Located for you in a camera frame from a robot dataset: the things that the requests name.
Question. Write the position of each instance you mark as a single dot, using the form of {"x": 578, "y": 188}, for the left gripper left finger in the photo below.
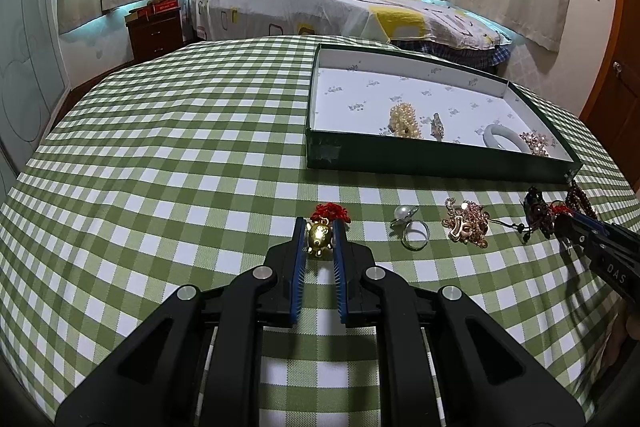
{"x": 195, "y": 360}

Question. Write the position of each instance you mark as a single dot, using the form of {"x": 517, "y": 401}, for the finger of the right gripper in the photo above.
{"x": 592, "y": 224}
{"x": 575, "y": 231}

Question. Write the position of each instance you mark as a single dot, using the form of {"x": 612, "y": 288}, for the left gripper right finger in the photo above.
{"x": 442, "y": 359}

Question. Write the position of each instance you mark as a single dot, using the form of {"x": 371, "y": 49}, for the white jade bangle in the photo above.
{"x": 494, "y": 132}

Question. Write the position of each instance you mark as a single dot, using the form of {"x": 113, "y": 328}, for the gold turtle red flower charm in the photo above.
{"x": 319, "y": 228}

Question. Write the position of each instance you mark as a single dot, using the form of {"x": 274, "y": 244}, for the silver rhinestone hair clip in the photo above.
{"x": 437, "y": 128}

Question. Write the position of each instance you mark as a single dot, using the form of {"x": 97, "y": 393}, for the gold red tassel charm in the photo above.
{"x": 559, "y": 208}

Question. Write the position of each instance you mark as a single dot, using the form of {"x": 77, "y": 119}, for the green jewelry tray box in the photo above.
{"x": 353, "y": 88}

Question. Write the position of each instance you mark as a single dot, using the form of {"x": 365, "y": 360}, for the pink crystal brooch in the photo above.
{"x": 536, "y": 142}

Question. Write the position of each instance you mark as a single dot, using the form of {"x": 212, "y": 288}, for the brown wooden door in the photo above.
{"x": 612, "y": 110}

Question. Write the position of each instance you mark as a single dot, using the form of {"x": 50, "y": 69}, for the green checkered tablecloth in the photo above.
{"x": 186, "y": 169}

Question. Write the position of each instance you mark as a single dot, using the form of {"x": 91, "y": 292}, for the pearl gold brooch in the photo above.
{"x": 403, "y": 122}

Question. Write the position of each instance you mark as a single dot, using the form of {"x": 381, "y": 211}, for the dark wooden nightstand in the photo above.
{"x": 154, "y": 33}

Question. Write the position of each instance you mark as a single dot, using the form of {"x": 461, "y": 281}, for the bed with patterned sheet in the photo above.
{"x": 426, "y": 26}

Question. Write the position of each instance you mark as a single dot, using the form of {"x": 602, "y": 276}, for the red box on nightstand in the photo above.
{"x": 157, "y": 6}

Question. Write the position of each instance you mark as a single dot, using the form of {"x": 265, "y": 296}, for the glass sliding wardrobe door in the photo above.
{"x": 32, "y": 82}

